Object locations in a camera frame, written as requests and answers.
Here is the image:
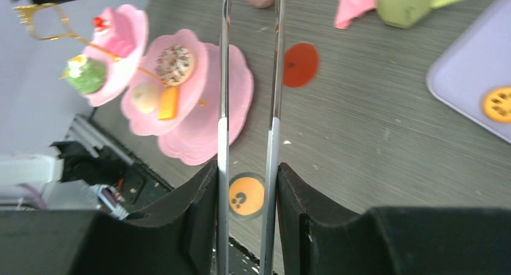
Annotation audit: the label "pink three-tier dessert stand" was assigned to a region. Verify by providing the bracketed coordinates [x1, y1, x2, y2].
[14, 3, 255, 166]

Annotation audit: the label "white round cake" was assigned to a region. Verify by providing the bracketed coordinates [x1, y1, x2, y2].
[130, 82, 161, 114]

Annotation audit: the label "sprinkled chocolate donut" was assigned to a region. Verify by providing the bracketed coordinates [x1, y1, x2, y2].
[155, 44, 195, 87]

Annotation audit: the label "lavender serving tray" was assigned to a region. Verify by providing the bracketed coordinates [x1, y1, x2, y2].
[427, 0, 510, 142]

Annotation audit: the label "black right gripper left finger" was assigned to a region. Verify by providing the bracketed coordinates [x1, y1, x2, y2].
[1, 162, 218, 274]

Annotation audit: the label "orange lotus-root cookie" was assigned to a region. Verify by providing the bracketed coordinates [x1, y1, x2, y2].
[481, 86, 510, 124]

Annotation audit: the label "red round coaster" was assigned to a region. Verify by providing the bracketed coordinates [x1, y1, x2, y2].
[283, 42, 319, 88]

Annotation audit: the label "metal serving tongs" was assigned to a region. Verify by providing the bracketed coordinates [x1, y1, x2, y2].
[216, 0, 286, 274]

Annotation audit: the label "orange round sticker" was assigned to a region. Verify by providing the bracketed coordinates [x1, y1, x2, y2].
[228, 172, 265, 221]

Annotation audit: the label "pink cherry cake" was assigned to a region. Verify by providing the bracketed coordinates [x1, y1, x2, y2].
[94, 16, 136, 58]

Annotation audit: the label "green frog macaron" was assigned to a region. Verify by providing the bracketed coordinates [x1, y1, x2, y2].
[60, 54, 107, 95]

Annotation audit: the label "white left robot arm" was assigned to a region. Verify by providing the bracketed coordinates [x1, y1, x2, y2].
[1, 154, 63, 186]

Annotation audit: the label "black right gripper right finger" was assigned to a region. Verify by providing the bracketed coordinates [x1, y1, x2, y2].
[277, 163, 510, 275]

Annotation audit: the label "green mug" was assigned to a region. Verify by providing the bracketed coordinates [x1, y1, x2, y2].
[375, 0, 464, 28]

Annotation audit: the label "pink cloth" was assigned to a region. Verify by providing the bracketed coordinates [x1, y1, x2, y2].
[334, 0, 376, 30]

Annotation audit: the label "orange wafer bar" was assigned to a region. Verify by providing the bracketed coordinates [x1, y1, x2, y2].
[158, 86, 179, 121]

